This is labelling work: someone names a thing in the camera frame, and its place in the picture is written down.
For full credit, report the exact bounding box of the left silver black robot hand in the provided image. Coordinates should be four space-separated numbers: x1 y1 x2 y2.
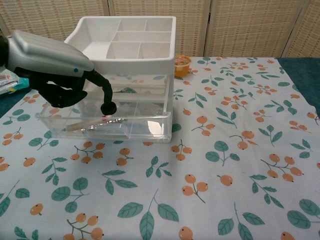
4 29 113 109

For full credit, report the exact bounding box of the clear plastic drawer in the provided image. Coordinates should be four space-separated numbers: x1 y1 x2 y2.
34 99 174 144

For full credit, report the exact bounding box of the white drawer organizer box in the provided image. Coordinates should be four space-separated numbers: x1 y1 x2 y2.
63 16 177 118

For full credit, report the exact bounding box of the teal snack package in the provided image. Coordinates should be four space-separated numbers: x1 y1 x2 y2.
0 71 31 96

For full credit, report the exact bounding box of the white card piece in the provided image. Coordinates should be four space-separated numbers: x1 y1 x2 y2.
147 121 162 137

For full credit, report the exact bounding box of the orange jelly cup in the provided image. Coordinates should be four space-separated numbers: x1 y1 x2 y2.
174 54 192 78

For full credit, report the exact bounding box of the woven bamboo folding screen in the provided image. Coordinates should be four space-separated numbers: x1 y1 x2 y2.
0 0 320 60

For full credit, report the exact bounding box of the floral fruit print tablecloth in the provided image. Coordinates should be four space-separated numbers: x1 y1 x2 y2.
0 56 320 240

